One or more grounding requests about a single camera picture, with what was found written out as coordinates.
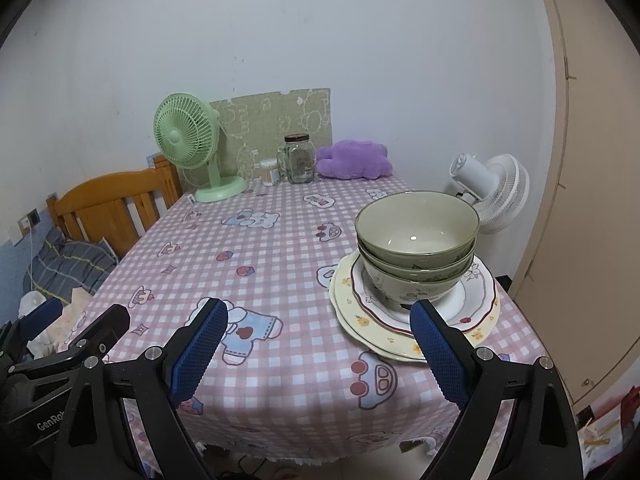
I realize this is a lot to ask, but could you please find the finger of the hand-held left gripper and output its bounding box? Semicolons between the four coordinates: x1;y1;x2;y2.
17;299;63;339
67;304;132;361

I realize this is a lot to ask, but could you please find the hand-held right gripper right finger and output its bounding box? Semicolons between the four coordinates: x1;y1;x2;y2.
409;299;586;480

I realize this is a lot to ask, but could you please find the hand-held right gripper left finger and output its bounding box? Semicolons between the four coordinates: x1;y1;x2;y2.
52;297;230;480

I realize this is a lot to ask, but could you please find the scalloped yellow floral plate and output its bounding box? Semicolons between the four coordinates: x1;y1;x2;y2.
328;280;501;362

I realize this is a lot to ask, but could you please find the white red-rimmed plate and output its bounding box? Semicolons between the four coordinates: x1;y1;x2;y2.
348;252;497;335

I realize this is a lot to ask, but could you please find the round yellow floral plate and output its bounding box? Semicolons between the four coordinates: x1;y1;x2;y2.
334;255;501;348

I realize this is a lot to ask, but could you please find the green-grey leaf-print bowl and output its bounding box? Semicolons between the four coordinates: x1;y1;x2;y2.
354;191;481;261
359;247;475;281

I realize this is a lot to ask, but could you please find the peach cloth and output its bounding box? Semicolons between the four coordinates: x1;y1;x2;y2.
55;287;93;351

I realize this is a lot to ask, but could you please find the grey plaid pillow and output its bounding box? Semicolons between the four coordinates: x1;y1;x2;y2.
22;230;118;301

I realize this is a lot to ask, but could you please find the pink checked tablecloth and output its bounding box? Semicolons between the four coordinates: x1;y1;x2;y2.
57;172;551;461

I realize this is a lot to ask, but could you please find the wooden bed headboard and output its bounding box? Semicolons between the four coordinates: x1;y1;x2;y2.
46;155;184;261

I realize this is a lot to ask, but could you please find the white clip fan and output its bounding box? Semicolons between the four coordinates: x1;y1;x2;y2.
446;152;531;235

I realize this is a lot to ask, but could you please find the colourful printed bag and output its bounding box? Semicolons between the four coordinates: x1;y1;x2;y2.
575;382;640;466

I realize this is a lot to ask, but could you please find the cotton swab container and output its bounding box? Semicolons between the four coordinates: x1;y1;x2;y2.
258;158;282;187

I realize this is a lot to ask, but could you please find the green desk fan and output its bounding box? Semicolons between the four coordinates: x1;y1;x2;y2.
152;92;249;204

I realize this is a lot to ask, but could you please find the purple plush cushion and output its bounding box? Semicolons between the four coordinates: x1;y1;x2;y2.
316;140;393;181

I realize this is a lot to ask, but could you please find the glass jar with dark lid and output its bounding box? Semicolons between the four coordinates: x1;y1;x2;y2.
276;133;317;185

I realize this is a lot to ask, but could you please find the beige wardrobe door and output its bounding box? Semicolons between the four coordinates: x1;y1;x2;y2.
510;0;640;406

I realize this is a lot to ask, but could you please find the green printed board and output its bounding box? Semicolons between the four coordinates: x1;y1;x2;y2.
209;88;333;183

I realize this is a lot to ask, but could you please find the white charging cable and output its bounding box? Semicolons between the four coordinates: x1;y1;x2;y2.
26;232;37;293

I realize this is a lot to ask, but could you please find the wall socket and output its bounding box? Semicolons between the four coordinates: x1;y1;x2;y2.
17;208;41;236

